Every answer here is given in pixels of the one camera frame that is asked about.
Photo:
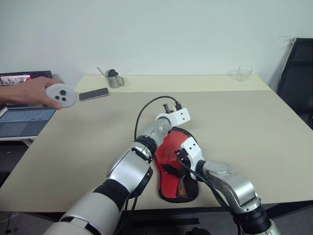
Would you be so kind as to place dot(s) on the white round controller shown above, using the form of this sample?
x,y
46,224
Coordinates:
x,y
62,95

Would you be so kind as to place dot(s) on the black office chair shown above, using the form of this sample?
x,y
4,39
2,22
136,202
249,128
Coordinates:
x,y
297,80

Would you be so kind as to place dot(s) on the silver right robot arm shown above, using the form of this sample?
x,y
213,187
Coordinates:
x,y
232,183

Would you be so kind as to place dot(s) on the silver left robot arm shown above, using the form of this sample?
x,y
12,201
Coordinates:
x,y
129,169

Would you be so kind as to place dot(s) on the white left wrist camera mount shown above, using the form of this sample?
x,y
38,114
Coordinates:
x,y
179,117

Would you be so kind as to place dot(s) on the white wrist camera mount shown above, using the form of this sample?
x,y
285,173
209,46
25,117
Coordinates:
x,y
179,117
193,149

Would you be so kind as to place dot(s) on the steel spouted pitcher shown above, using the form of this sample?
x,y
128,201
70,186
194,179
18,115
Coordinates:
x,y
114,79

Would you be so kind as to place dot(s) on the clear glass cup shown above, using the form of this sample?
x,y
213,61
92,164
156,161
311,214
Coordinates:
x,y
243,73

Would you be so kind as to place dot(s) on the person's bare hand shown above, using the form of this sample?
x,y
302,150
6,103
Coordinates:
x,y
34,93

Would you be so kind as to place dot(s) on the person's bare forearm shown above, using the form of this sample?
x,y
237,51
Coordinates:
x,y
6,95

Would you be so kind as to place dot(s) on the grey laptop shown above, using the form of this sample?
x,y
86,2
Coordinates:
x,y
24,120

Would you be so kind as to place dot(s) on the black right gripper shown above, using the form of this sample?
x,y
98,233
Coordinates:
x,y
184,160

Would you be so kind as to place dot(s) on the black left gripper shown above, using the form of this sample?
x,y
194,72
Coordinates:
x,y
167,108

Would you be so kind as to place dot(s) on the black smartphone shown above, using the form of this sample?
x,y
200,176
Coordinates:
x,y
94,94

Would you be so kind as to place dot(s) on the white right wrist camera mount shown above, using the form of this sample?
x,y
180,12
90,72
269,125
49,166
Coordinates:
x,y
193,149

